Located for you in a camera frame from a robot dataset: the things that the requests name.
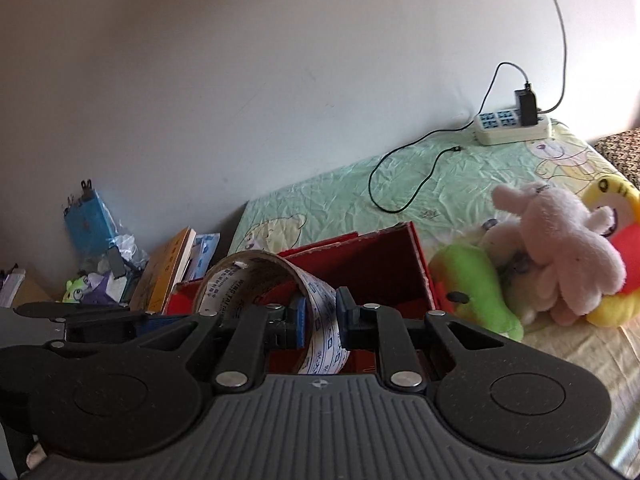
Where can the yellow and red plush toy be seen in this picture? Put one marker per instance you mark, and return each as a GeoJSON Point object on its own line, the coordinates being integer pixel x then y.
{"type": "Point", "coordinates": [627, 250]}

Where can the printed packing tape roll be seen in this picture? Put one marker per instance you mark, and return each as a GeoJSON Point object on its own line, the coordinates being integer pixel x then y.
{"type": "Point", "coordinates": [235, 270]}

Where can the black charger plug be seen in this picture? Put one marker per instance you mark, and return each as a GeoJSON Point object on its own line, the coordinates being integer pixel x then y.
{"type": "Point", "coordinates": [527, 107]}

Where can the white book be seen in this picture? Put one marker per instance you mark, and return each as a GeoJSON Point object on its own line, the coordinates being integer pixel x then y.
{"type": "Point", "coordinates": [189, 260]}

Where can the blue and white packet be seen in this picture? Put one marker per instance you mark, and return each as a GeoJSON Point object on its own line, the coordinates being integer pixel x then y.
{"type": "Point", "coordinates": [206, 250]}

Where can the brown patterned pillow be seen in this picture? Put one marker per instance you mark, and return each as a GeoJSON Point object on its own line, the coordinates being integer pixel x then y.
{"type": "Point", "coordinates": [622, 152]}

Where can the white paper stack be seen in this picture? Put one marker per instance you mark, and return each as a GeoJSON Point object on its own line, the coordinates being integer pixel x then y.
{"type": "Point", "coordinates": [11, 285]}

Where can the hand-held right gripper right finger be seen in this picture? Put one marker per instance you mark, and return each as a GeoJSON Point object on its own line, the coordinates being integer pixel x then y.
{"type": "Point", "coordinates": [343, 312]}

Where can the red cardboard box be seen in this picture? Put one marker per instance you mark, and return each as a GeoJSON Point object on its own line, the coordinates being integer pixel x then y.
{"type": "Point", "coordinates": [380, 270]}

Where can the green cartoon bed sheet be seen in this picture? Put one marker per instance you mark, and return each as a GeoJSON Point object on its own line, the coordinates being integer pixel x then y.
{"type": "Point", "coordinates": [325, 195]}

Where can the black phone holder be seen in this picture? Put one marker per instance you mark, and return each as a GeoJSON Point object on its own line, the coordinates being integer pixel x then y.
{"type": "Point", "coordinates": [116, 262]}

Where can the blue packet with binder clips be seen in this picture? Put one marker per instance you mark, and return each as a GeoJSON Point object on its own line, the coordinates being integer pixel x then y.
{"type": "Point", "coordinates": [87, 220]}

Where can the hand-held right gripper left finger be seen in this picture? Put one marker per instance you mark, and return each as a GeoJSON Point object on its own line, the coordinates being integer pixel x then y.
{"type": "Point", "coordinates": [299, 327]}

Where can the orange book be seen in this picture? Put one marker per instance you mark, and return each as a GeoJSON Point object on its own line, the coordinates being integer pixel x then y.
{"type": "Point", "coordinates": [160, 270]}

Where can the white plush toy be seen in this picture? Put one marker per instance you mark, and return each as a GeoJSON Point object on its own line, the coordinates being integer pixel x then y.
{"type": "Point", "coordinates": [500, 246]}

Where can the green alien plush toy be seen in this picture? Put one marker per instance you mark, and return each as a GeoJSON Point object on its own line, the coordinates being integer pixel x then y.
{"type": "Point", "coordinates": [79, 288]}

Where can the white power strip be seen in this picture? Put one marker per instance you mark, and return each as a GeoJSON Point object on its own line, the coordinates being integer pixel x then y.
{"type": "Point", "coordinates": [505, 133]}

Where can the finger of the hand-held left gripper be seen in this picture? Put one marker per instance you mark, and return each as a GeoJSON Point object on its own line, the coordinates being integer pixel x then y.
{"type": "Point", "coordinates": [150, 326]}

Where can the pink plush toy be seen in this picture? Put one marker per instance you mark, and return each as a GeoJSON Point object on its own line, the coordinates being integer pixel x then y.
{"type": "Point", "coordinates": [565, 240]}

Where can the clear plastic bag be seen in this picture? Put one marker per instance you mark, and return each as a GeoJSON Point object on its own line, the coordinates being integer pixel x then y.
{"type": "Point", "coordinates": [127, 250]}

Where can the purple packet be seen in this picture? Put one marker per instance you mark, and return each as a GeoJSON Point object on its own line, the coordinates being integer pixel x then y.
{"type": "Point", "coordinates": [103, 291]}

